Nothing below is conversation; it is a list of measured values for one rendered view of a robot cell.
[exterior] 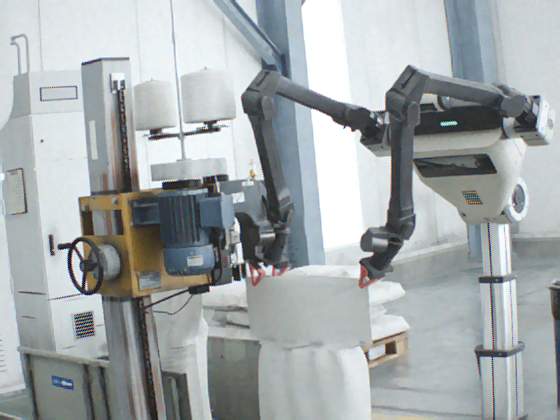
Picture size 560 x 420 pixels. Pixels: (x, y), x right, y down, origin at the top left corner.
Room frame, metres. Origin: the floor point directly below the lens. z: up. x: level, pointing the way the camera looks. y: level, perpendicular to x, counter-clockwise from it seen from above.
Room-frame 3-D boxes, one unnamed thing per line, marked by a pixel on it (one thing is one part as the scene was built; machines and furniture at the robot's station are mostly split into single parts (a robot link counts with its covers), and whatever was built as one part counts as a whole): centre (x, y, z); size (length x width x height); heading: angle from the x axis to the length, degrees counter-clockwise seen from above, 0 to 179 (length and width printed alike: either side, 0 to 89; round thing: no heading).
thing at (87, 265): (3.01, 0.60, 1.13); 0.18 x 0.11 x 0.18; 47
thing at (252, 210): (3.49, 0.23, 1.21); 0.30 x 0.25 x 0.30; 47
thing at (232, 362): (3.99, 0.37, 0.54); 1.05 x 0.02 x 0.41; 47
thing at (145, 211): (3.06, 0.37, 1.27); 0.12 x 0.09 x 0.09; 137
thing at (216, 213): (3.00, 0.18, 1.25); 0.10 x 0.08 x 0.12; 162
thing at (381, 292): (6.72, -0.43, 0.44); 0.68 x 0.44 x 0.15; 137
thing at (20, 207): (6.93, 1.84, 1.34); 0.24 x 0.04 x 0.32; 47
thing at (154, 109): (3.32, 0.38, 1.61); 0.15 x 0.14 x 0.17; 47
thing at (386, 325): (6.72, -0.45, 0.20); 0.67 x 0.43 x 0.15; 137
